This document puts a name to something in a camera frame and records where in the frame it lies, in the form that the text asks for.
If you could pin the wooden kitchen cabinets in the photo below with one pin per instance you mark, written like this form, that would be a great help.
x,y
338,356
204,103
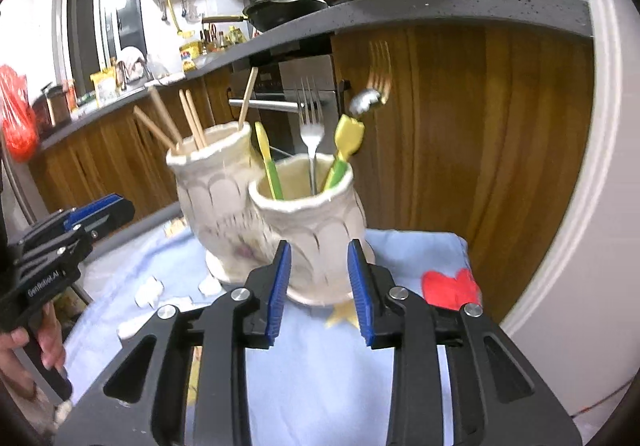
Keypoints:
x,y
475,126

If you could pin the narrow yellow green utensil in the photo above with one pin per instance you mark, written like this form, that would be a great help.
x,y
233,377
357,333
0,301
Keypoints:
x,y
267,161

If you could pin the cream ceramic utensil holder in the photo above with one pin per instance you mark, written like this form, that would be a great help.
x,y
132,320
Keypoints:
x,y
310,231
215,191

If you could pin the black wok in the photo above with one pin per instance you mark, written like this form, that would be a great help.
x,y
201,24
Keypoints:
x,y
285,11

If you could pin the white plastic bag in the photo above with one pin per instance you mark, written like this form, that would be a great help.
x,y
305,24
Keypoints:
x,y
134,61

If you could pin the light blue printed cloth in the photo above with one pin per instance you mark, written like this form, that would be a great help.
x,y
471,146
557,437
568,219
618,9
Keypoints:
x,y
320,376

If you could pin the sliding glass window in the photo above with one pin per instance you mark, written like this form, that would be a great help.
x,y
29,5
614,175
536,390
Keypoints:
x,y
82,26

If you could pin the grey kitchen countertop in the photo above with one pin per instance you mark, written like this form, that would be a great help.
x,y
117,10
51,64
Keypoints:
x,y
450,6

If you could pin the silver fork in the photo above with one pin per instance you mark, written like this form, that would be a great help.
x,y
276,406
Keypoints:
x,y
311,136

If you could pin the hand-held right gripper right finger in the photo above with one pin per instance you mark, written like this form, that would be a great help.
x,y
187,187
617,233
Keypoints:
x,y
360,291

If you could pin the wide yellow green spatula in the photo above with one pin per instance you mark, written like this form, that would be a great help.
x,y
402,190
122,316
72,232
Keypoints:
x,y
347,138

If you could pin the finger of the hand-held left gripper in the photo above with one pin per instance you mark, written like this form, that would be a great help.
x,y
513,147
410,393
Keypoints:
x,y
112,216
60,246

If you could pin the red plastic bag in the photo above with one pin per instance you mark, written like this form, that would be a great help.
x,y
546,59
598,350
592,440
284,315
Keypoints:
x,y
17,126

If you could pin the dark lidded jar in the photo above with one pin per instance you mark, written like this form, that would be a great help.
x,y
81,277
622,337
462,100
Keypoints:
x,y
55,106

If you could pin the row of condiment bottles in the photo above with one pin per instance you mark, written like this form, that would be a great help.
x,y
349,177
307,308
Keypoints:
x,y
220,41

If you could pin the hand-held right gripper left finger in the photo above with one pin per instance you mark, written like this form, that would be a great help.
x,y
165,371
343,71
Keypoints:
x,y
280,291

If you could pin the built-in steel oven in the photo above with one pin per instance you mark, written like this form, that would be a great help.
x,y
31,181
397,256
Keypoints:
x,y
300,71

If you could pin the silver spoon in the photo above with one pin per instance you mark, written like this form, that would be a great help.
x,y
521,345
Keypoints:
x,y
367,102

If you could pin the person's left hand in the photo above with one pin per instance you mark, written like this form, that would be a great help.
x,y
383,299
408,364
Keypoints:
x,y
54,341

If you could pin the yellow packet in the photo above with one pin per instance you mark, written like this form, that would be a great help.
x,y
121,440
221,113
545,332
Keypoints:
x,y
105,86

